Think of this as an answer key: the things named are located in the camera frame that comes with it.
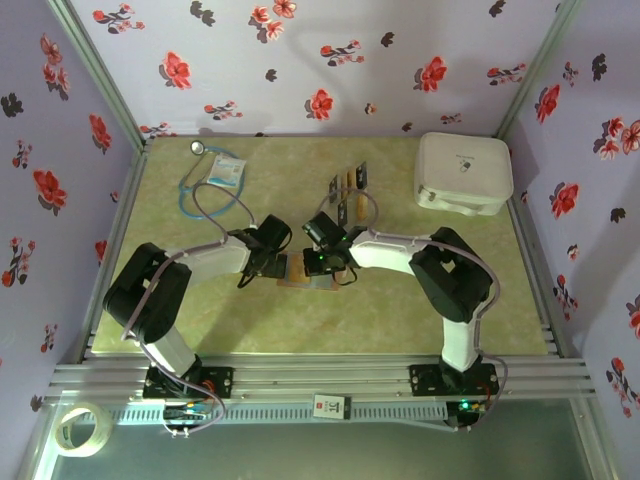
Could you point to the brown leather card holder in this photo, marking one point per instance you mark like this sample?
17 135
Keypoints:
320 283

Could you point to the gold credit card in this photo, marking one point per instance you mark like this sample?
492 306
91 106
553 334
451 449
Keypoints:
362 207
344 181
351 179
296 270

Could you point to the black credit card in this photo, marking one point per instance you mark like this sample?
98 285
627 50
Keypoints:
361 174
333 184
343 212

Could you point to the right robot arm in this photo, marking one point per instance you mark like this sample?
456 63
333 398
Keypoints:
385 252

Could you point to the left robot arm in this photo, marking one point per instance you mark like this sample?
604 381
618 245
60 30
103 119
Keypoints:
215 260

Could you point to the white blue sealed packet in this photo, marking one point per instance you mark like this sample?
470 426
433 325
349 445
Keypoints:
225 171

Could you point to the blue stethoscope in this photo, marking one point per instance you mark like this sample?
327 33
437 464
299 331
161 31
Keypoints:
197 147

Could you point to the red white label tag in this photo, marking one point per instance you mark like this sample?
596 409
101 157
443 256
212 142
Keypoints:
331 406

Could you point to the white zip case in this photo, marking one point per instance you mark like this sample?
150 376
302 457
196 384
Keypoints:
462 170

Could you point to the small controller circuit board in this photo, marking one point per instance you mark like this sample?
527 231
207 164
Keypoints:
470 407
182 412

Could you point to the clear tape roll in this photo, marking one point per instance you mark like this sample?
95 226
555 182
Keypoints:
82 452

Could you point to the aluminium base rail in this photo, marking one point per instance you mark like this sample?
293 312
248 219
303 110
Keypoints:
320 377

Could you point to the aluminium side rail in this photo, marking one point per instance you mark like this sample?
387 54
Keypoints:
526 227
126 200

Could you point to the aluminium corner post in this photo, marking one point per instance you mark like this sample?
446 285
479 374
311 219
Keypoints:
535 75
100 75

